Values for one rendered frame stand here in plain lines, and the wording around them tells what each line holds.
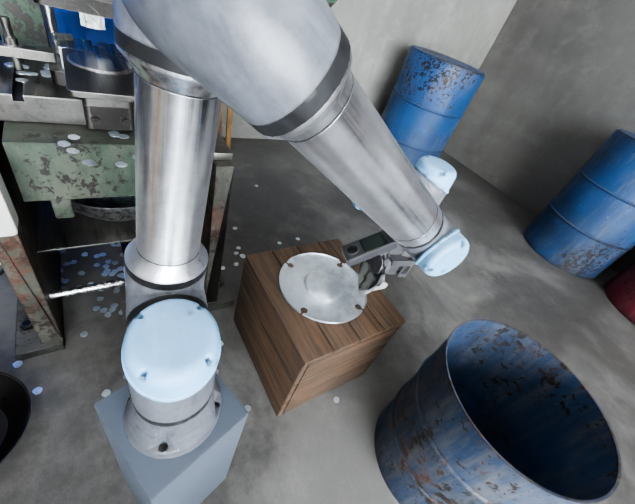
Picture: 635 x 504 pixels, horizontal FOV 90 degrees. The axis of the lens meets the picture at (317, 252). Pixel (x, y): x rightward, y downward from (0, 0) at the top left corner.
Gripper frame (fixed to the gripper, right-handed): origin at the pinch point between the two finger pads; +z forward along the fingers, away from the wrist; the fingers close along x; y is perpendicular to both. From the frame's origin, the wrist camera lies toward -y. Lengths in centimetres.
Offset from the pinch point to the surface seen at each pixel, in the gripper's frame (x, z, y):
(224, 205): 35.5, 3.1, -30.5
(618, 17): 176, -91, 247
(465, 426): -32.3, 6.8, 15.9
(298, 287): 15.2, 17.0, -8.5
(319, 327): 1.1, 17.7, -5.2
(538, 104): 187, -23, 244
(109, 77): 38, -26, -56
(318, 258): 28.1, 17.1, 1.7
